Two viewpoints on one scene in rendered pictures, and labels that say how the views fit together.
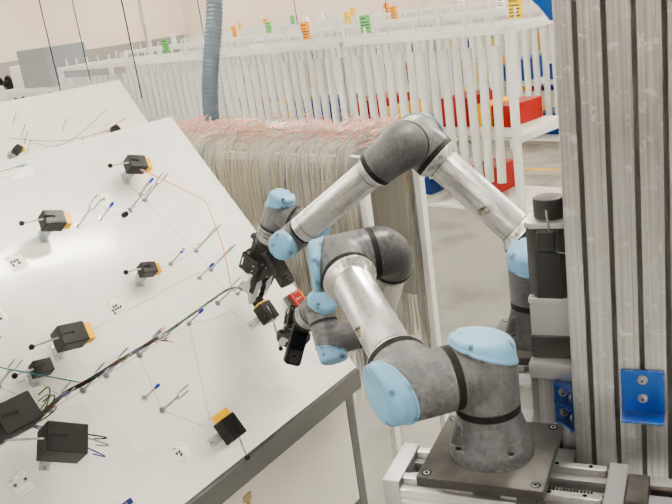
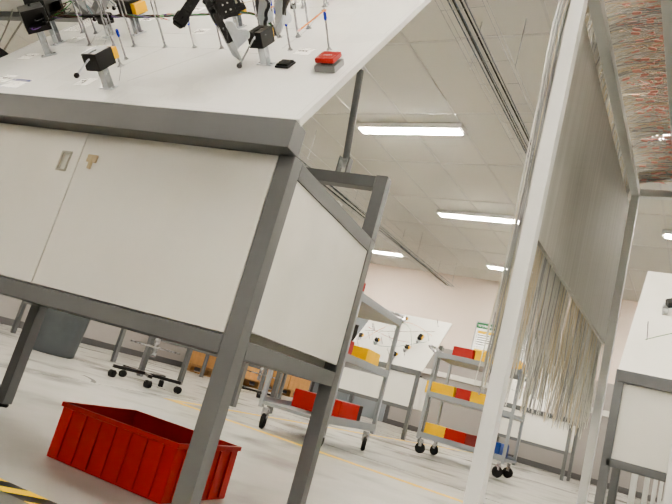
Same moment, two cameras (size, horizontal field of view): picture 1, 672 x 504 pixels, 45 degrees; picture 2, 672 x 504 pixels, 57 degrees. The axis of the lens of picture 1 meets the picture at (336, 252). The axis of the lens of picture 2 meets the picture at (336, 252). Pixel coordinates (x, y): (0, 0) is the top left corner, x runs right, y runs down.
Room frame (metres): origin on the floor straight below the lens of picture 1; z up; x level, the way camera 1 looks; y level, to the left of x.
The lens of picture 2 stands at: (2.24, -1.25, 0.35)
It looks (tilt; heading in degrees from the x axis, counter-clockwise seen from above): 12 degrees up; 78
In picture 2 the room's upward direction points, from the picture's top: 16 degrees clockwise
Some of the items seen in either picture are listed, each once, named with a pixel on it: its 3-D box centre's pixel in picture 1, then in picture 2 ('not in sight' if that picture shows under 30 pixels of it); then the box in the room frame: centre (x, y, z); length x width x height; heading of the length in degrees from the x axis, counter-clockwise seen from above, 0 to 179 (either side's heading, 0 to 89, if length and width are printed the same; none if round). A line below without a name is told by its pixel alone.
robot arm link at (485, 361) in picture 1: (480, 368); not in sight; (1.30, -0.22, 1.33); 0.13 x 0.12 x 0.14; 103
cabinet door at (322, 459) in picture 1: (301, 491); (150, 222); (2.12, 0.20, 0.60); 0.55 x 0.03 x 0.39; 144
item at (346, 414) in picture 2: not in sight; (339, 363); (3.41, 3.03, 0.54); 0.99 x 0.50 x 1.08; 50
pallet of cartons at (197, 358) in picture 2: not in sight; (230, 360); (3.41, 10.33, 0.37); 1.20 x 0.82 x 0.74; 42
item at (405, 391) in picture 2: not in sight; (389, 368); (5.16, 6.86, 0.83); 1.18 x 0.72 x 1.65; 135
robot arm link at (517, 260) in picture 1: (534, 270); not in sight; (1.76, -0.45, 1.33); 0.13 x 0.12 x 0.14; 155
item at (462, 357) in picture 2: not in sight; (468, 407); (5.16, 4.43, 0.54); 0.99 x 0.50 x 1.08; 136
